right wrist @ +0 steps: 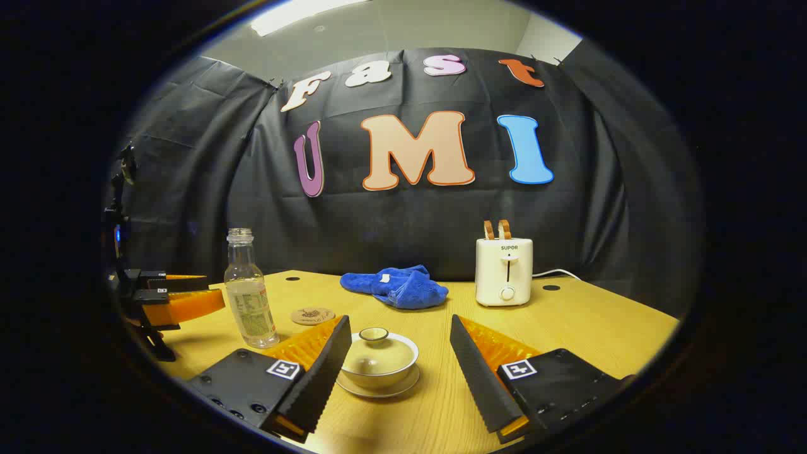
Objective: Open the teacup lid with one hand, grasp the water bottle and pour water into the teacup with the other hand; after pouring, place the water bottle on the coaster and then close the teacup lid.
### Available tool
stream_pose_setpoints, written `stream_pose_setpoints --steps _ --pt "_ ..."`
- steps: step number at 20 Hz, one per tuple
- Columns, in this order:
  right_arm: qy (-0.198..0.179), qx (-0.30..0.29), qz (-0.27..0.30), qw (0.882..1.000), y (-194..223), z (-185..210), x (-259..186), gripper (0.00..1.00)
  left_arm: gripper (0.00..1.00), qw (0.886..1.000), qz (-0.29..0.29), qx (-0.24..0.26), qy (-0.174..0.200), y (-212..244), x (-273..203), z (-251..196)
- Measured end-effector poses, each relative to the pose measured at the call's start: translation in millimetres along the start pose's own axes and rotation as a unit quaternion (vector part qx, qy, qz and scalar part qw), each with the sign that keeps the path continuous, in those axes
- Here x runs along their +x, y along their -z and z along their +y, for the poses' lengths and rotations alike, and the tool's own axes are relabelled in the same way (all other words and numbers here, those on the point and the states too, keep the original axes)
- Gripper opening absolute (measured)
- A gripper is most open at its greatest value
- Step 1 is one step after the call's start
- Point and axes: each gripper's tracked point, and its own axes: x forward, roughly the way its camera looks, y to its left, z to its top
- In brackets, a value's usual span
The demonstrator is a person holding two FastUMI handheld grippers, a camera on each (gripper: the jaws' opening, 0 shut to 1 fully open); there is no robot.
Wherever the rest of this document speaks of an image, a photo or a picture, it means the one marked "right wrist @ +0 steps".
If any clear plastic water bottle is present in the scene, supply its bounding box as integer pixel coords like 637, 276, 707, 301
224, 228, 280, 349

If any blue towel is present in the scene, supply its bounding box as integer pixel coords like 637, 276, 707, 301
340, 265, 450, 310

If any round cork coaster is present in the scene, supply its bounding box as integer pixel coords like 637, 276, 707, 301
291, 307, 336, 326

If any cream ceramic teacup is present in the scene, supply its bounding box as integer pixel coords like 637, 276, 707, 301
341, 332, 420, 389

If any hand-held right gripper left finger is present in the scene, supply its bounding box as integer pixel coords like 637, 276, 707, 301
186, 314, 352, 443

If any white toaster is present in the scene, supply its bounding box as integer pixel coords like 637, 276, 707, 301
475, 238, 534, 307

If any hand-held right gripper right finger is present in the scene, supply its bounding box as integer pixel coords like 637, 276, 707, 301
450, 314, 637, 444

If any cream ceramic saucer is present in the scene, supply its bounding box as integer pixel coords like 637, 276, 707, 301
335, 364, 421, 399

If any black backdrop cloth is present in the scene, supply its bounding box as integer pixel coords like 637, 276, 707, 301
120, 47, 704, 316

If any cream ceramic teacup lid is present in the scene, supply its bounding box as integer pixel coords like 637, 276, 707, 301
347, 327, 414, 377

